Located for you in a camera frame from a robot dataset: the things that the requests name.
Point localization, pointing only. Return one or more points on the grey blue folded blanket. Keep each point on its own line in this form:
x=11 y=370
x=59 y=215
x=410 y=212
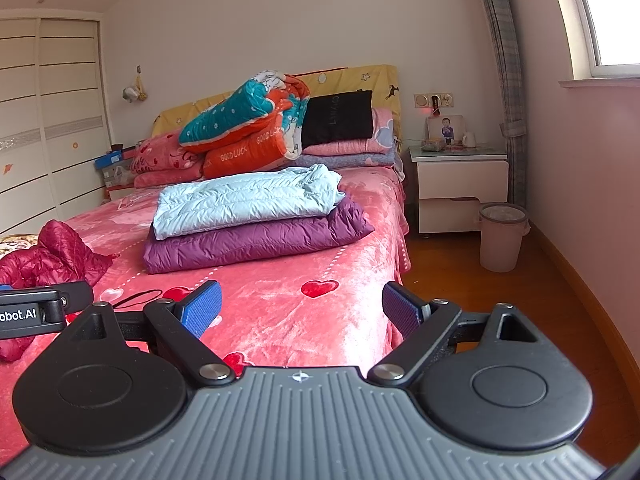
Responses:
x=350 y=161

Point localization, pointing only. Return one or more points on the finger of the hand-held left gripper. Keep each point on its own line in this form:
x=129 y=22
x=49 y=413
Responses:
x=77 y=292

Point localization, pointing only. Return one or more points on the pink heart print bed blanket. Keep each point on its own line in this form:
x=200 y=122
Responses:
x=300 y=320

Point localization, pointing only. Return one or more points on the grey checked curtain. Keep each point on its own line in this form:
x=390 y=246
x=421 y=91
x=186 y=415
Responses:
x=505 y=60

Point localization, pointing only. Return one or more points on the grey cardboard box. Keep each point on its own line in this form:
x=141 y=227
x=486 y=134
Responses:
x=107 y=176

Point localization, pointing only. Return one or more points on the white mug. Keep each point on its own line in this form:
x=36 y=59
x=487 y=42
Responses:
x=469 y=140

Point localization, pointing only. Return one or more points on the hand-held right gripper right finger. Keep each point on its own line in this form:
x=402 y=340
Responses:
x=400 y=306

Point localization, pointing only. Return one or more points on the black cushion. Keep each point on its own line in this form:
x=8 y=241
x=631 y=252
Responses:
x=337 y=117

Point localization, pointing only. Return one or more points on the floral patterned cloth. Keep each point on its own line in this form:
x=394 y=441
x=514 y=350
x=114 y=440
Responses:
x=15 y=246

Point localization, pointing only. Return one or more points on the dark red down jacket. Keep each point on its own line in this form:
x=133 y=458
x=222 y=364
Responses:
x=55 y=255

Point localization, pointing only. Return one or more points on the teal and orange quilt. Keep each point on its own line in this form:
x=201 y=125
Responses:
x=240 y=120

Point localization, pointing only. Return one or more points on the wall socket panel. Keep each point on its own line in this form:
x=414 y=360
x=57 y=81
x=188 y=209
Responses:
x=434 y=100

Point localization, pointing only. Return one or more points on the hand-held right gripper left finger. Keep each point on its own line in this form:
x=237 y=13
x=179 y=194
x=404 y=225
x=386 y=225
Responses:
x=202 y=305

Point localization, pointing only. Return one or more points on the pink printed rolled quilt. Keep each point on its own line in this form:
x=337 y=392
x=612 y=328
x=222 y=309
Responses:
x=160 y=160

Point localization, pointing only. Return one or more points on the blue box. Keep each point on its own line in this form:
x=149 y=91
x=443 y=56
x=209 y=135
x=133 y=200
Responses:
x=112 y=160

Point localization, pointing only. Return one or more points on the hanging wall ornament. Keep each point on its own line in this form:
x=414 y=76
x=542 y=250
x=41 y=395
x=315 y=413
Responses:
x=134 y=91

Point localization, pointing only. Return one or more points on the pink waste bin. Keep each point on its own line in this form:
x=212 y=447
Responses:
x=502 y=240

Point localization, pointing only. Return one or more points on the photo frame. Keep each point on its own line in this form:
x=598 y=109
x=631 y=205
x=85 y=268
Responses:
x=446 y=129

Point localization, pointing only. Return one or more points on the light blue down jacket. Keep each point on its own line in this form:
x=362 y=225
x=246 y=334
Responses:
x=240 y=200

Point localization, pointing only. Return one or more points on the window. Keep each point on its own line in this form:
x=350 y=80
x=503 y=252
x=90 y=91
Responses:
x=610 y=10

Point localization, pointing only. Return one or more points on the white nightstand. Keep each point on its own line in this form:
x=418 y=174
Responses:
x=460 y=180

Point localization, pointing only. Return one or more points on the purple down jacket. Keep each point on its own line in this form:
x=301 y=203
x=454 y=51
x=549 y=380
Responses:
x=260 y=245

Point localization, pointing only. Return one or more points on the yellow printed headboard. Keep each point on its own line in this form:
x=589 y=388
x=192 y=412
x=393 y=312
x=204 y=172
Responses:
x=350 y=77

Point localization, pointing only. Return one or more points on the white wardrobe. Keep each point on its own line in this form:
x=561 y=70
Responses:
x=50 y=110

